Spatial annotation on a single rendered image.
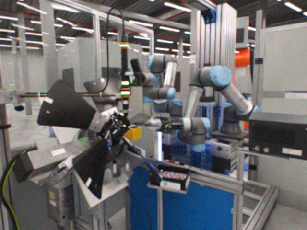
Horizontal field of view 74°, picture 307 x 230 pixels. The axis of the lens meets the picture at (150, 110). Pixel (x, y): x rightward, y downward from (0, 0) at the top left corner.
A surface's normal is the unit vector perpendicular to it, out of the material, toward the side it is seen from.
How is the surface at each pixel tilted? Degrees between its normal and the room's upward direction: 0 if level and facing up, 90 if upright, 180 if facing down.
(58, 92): 73
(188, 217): 90
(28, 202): 90
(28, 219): 90
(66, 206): 90
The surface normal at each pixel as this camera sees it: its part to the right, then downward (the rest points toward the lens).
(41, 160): 0.62, -0.59
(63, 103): 0.54, -0.08
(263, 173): -0.58, 0.11
